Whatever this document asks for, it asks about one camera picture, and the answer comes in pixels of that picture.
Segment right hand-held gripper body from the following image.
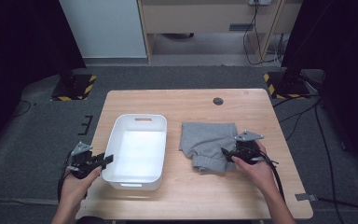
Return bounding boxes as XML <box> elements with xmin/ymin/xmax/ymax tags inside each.
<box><xmin>231</xmin><ymin>130</ymin><xmax>266</xmax><ymax>166</ymax></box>

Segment gray sweatpants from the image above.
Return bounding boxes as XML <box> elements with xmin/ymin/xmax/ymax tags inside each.
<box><xmin>179</xmin><ymin>121</ymin><xmax>241</xmax><ymax>174</ymax></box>

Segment white cabinet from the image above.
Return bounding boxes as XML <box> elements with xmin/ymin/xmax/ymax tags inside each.
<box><xmin>58</xmin><ymin>0</ymin><xmax>147</xmax><ymax>59</ymax></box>

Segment black hanging cables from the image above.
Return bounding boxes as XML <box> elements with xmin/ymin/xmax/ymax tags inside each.
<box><xmin>242</xmin><ymin>0</ymin><xmax>286</xmax><ymax>66</ymax></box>

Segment person's left hand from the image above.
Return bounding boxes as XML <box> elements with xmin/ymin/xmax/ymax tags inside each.
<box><xmin>60</xmin><ymin>166</ymin><xmax>103</xmax><ymax>207</ymax></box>

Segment right hand-held gripper black cable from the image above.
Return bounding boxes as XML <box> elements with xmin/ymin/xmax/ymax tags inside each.
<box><xmin>256</xmin><ymin>148</ymin><xmax>285</xmax><ymax>201</ymax></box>

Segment black curtain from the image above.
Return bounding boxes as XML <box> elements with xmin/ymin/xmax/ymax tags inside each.
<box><xmin>0</xmin><ymin>0</ymin><xmax>87</xmax><ymax>157</ymax></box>
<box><xmin>281</xmin><ymin>0</ymin><xmax>358</xmax><ymax>175</ymax></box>

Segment person's right hand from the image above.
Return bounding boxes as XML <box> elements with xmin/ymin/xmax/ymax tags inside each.
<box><xmin>231</xmin><ymin>139</ymin><xmax>278</xmax><ymax>194</ymax></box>

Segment hand-held gripper black cable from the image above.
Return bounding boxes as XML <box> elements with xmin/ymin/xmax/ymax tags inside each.
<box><xmin>57</xmin><ymin>151</ymin><xmax>73</xmax><ymax>203</ymax></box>
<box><xmin>256</xmin><ymin>148</ymin><xmax>285</xmax><ymax>201</ymax></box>

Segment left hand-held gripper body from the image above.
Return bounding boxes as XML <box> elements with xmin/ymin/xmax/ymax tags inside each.
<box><xmin>65</xmin><ymin>141</ymin><xmax>98</xmax><ymax>180</ymax></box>

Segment long black floor cable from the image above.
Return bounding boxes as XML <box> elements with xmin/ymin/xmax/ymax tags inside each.
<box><xmin>313</xmin><ymin>99</ymin><xmax>344</xmax><ymax>224</ymax></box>

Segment white plastic bin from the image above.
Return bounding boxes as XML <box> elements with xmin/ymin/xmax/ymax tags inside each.
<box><xmin>101</xmin><ymin>113</ymin><xmax>168</xmax><ymax>191</ymax></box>

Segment black yellow striped stand base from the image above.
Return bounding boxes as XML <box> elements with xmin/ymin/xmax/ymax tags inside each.
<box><xmin>50</xmin><ymin>74</ymin><xmax>97</xmax><ymax>102</ymax></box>
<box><xmin>263</xmin><ymin>71</ymin><xmax>311</xmax><ymax>100</ymax></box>

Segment light wooden desk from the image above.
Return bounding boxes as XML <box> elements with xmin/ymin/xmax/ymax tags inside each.
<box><xmin>136</xmin><ymin>0</ymin><xmax>304</xmax><ymax>64</ymax></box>

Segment thin black floor cable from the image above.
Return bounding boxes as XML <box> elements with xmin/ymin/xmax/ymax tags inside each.
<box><xmin>11</xmin><ymin>100</ymin><xmax>33</xmax><ymax>118</ymax></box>

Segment left hand-held gripper black cable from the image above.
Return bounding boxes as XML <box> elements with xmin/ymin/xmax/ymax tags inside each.
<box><xmin>57</xmin><ymin>151</ymin><xmax>73</xmax><ymax>203</ymax></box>

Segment gray tape piece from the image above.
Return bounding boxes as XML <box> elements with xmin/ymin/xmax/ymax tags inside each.
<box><xmin>294</xmin><ymin>192</ymin><xmax>319</xmax><ymax>203</ymax></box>

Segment black metal bracket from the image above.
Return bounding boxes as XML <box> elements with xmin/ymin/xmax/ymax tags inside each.
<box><xmin>77</xmin><ymin>115</ymin><xmax>94</xmax><ymax>137</ymax></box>

